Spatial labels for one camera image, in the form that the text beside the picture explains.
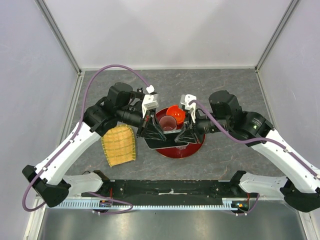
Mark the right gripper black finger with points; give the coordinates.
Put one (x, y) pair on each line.
(181, 135)
(191, 136)

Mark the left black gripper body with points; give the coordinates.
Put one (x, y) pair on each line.
(146, 120)

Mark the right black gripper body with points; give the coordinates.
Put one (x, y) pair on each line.
(197, 127)

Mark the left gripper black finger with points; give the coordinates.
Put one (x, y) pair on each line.
(146, 132)
(157, 132)

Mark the black smartphone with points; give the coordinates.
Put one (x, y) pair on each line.
(155, 144)

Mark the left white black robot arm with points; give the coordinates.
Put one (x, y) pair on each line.
(135, 108)

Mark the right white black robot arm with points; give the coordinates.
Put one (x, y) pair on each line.
(299, 187)

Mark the pink glass mug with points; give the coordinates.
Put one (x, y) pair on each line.
(168, 123)

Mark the orange plastic bowl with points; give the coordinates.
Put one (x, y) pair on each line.
(176, 112)

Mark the yellow woven bamboo basket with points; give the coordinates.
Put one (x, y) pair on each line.
(119, 145)

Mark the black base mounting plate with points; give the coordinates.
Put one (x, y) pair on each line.
(170, 192)

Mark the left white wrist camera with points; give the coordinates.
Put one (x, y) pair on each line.
(150, 100)

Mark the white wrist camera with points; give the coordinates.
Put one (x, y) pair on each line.
(150, 100)
(188, 101)

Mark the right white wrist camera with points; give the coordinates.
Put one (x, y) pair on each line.
(188, 101)

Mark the left aluminium frame post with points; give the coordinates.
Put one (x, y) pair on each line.
(43, 7)

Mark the aluminium frame post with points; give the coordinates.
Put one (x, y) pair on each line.
(43, 7)
(276, 34)

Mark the right aluminium frame post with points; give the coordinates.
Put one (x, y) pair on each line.
(276, 34)

